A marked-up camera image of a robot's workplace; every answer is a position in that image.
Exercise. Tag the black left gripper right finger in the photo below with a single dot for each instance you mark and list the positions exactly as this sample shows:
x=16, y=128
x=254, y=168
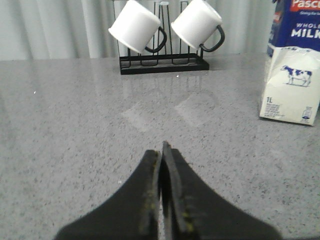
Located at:
x=194, y=211

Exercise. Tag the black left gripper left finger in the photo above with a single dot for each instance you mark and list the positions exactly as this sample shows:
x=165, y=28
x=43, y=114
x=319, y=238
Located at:
x=131, y=213

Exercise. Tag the blue white milk carton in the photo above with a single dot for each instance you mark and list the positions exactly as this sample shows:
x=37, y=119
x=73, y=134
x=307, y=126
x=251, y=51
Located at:
x=292, y=77

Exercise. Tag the left white enamel mug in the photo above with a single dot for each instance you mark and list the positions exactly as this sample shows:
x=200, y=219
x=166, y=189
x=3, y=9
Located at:
x=135, y=26

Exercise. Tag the white enamel mug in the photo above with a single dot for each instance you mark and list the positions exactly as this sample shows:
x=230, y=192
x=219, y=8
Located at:
x=196, y=23
x=135, y=26

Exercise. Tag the right white enamel mug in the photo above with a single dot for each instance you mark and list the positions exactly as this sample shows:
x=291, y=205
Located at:
x=196, y=23

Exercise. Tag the black wire mug rack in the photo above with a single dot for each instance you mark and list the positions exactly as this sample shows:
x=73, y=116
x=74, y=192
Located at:
x=175, y=56

